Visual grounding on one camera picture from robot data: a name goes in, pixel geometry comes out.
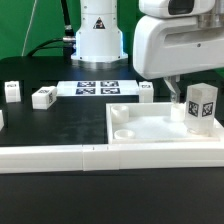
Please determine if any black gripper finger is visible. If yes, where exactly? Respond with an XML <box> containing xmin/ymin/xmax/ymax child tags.
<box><xmin>164</xmin><ymin>75</ymin><xmax>181</xmax><ymax>103</ymax></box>

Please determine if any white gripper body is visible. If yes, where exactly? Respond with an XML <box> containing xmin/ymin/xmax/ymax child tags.
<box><xmin>133</xmin><ymin>0</ymin><xmax>224</xmax><ymax>79</ymax></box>

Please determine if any white square tabletop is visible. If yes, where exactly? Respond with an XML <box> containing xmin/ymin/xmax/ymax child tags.
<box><xmin>106</xmin><ymin>102</ymin><xmax>224</xmax><ymax>144</ymax></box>

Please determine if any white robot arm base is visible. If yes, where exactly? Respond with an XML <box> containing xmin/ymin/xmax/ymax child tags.
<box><xmin>71</xmin><ymin>0</ymin><xmax>128</xmax><ymax>70</ymax></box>

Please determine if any white obstacle fence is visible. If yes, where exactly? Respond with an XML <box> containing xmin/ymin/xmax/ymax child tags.
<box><xmin>0</xmin><ymin>142</ymin><xmax>224</xmax><ymax>174</ymax></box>

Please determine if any white AprilTag base plate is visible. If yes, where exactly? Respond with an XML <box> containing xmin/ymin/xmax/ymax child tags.
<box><xmin>57</xmin><ymin>80</ymin><xmax>138</xmax><ymax>97</ymax></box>

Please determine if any black cable bundle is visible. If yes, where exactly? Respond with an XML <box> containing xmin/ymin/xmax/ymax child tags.
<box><xmin>25</xmin><ymin>0</ymin><xmax>78</xmax><ymax>58</ymax></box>

